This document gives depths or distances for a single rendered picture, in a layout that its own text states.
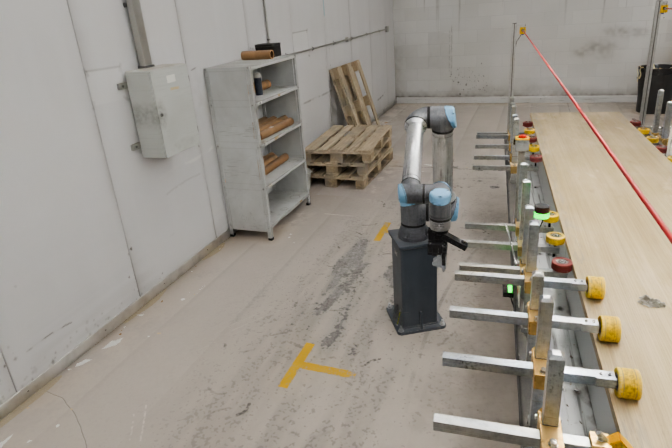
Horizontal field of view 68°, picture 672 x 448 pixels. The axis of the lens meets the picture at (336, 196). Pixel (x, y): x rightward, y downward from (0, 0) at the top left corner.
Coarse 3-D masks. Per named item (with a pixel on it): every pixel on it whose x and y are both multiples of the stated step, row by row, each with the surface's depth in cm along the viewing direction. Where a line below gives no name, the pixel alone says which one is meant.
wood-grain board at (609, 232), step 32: (544, 128) 408; (576, 128) 400; (608, 128) 393; (544, 160) 332; (576, 160) 327; (608, 160) 322; (640, 160) 318; (576, 192) 276; (608, 192) 273; (576, 224) 239; (608, 224) 237; (640, 224) 234; (576, 256) 211; (608, 256) 209; (640, 256) 207; (608, 288) 187; (640, 288) 185; (640, 320) 168; (608, 352) 155; (640, 352) 154; (640, 416) 131
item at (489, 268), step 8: (464, 264) 219; (472, 264) 219; (480, 264) 218; (488, 264) 218; (488, 272) 216; (496, 272) 215; (504, 272) 214; (512, 272) 213; (544, 272) 209; (552, 272) 208
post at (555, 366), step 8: (552, 352) 116; (560, 352) 116; (552, 360) 115; (560, 360) 115; (552, 368) 116; (560, 368) 115; (552, 376) 117; (560, 376) 116; (544, 384) 122; (552, 384) 117; (560, 384) 117; (544, 392) 121; (552, 392) 118; (560, 392) 118; (544, 400) 121; (552, 400) 119; (560, 400) 118; (544, 408) 120; (552, 408) 120; (544, 416) 121; (552, 416) 121; (544, 424) 122; (552, 424) 121
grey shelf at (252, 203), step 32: (224, 64) 437; (256, 64) 416; (288, 64) 485; (224, 96) 420; (256, 96) 446; (288, 96) 498; (224, 128) 432; (256, 128) 420; (288, 128) 479; (224, 160) 444; (256, 160) 432; (288, 160) 512; (224, 192) 457; (256, 192) 444; (288, 192) 534; (256, 224) 457
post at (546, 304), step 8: (544, 296) 139; (552, 296) 140; (544, 304) 138; (552, 304) 137; (544, 312) 139; (552, 312) 138; (544, 320) 139; (544, 328) 140; (536, 336) 144; (544, 336) 141; (536, 344) 143; (544, 344) 142; (536, 352) 144; (544, 352) 143; (536, 392) 149; (536, 400) 150; (536, 408) 151; (536, 424) 153
